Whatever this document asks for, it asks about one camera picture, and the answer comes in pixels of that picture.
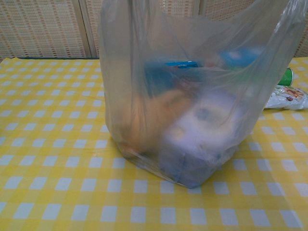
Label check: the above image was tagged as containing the translucent plastic bag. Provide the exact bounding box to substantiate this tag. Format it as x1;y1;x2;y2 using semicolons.
97;0;306;190

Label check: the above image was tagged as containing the orange item inside bag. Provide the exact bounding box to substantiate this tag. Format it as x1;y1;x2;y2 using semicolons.
120;90;191;154

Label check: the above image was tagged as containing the white purple packet inside bag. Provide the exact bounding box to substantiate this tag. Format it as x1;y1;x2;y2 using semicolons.
158;92;241;188

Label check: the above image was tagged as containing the blue box inside bag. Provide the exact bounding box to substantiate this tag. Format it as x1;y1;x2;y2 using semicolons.
144;61;200;97

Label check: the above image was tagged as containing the yellow checkered tablecloth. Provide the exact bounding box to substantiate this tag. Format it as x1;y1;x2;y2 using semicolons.
0;57;308;231

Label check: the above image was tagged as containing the white snack packet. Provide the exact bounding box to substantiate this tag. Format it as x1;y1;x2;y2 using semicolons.
263;85;308;111

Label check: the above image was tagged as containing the green cylindrical chips can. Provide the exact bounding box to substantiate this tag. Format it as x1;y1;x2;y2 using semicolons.
276;67;295;86

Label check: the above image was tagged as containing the beige woven folding screen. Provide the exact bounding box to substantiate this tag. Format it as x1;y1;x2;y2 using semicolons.
0;0;308;60

